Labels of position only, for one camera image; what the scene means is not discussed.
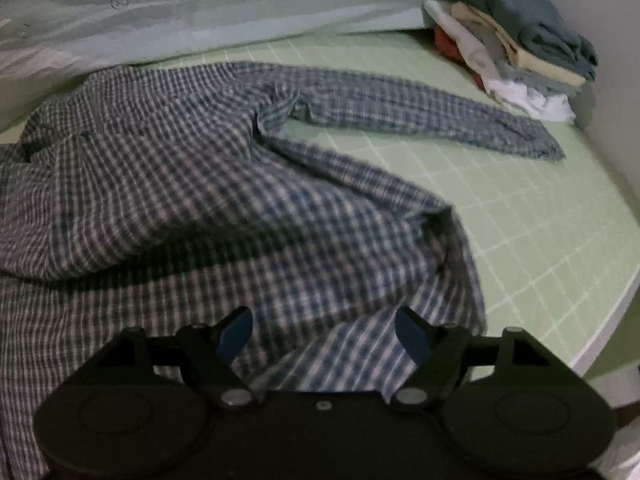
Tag light blue printed quilt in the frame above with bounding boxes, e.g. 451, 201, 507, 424
0, 0, 556, 133

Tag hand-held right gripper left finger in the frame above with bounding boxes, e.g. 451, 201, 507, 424
100, 306, 260, 410

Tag green grid bed mat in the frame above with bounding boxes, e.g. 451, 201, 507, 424
0, 30, 640, 376

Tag blue plaid shirt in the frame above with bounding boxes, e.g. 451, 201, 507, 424
0, 61, 567, 480

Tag grey teal folded garment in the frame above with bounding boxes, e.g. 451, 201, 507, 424
440, 0, 599, 84

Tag white folded garment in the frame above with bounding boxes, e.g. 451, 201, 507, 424
487, 77, 577, 122

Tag cream folded garment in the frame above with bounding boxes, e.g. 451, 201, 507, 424
450, 2, 586, 89

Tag red folded garment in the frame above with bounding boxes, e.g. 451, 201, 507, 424
432, 25, 488, 92

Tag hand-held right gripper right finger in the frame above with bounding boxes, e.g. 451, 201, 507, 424
389, 306, 557, 408

